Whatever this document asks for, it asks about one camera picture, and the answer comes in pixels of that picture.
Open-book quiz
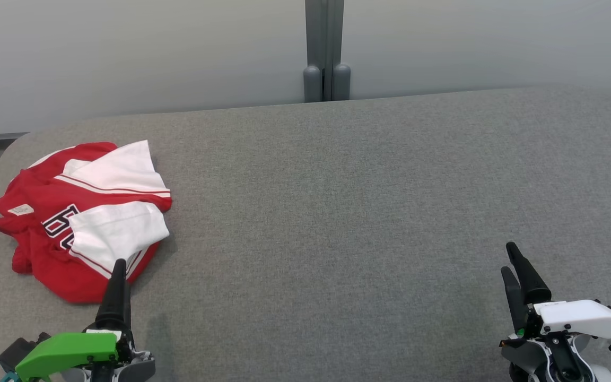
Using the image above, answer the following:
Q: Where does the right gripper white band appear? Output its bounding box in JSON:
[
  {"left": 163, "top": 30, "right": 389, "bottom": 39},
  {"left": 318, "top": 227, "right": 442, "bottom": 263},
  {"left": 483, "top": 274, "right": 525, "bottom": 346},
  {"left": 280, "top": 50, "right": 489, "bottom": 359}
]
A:
[{"left": 502, "top": 242, "right": 611, "bottom": 351}]

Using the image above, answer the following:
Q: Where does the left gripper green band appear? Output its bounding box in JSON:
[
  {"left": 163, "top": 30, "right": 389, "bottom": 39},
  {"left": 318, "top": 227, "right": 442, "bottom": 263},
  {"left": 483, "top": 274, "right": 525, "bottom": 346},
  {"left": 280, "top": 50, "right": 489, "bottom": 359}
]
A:
[{"left": 15, "top": 259, "right": 136, "bottom": 382}]

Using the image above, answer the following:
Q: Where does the red Bulls 23 jersey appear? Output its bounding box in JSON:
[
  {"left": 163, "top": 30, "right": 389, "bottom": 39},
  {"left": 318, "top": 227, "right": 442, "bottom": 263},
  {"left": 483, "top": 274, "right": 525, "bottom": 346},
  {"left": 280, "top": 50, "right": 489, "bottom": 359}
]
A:
[{"left": 0, "top": 140, "right": 172, "bottom": 304}]

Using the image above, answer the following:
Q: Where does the grey partition post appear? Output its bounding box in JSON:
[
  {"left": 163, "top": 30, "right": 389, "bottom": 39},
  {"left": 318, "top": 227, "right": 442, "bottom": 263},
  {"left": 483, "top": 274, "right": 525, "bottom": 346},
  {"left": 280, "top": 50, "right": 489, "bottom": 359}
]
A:
[{"left": 303, "top": 0, "right": 351, "bottom": 102}]

